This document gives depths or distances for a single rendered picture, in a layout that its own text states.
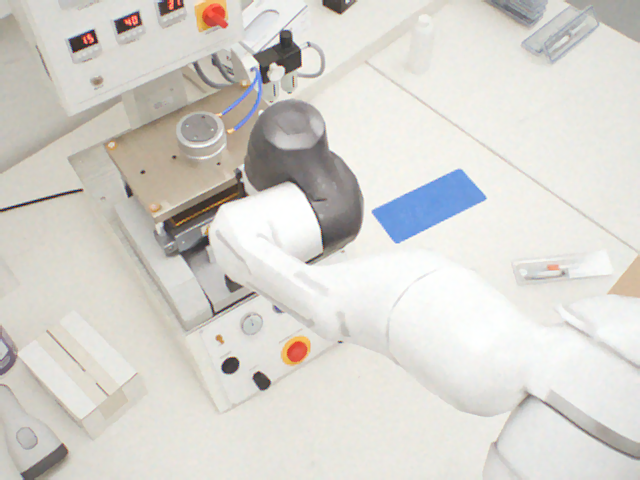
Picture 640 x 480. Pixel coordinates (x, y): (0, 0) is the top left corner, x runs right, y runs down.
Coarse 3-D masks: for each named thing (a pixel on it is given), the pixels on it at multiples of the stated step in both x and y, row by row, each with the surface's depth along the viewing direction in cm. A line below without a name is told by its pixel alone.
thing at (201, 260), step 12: (168, 228) 140; (180, 252) 137; (192, 252) 137; (204, 252) 137; (192, 264) 136; (204, 264) 136; (216, 264) 136; (204, 276) 134; (216, 276) 134; (204, 288) 133; (216, 288) 133; (240, 288) 133; (216, 300) 132; (228, 300) 133
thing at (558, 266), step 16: (544, 256) 159; (560, 256) 159; (576, 256) 159; (592, 256) 159; (528, 272) 157; (544, 272) 157; (560, 272) 157; (576, 272) 157; (592, 272) 157; (608, 272) 157
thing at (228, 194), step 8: (224, 192) 133; (232, 192) 133; (208, 200) 132; (216, 200) 132; (224, 200) 132; (192, 208) 131; (200, 208) 131; (208, 208) 131; (176, 216) 130; (184, 216) 130; (192, 216) 130; (176, 224) 130
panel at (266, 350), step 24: (312, 264) 141; (240, 312) 137; (264, 312) 139; (216, 336) 136; (240, 336) 139; (264, 336) 141; (288, 336) 144; (312, 336) 147; (216, 360) 138; (240, 360) 141; (264, 360) 143; (288, 360) 146; (240, 384) 143
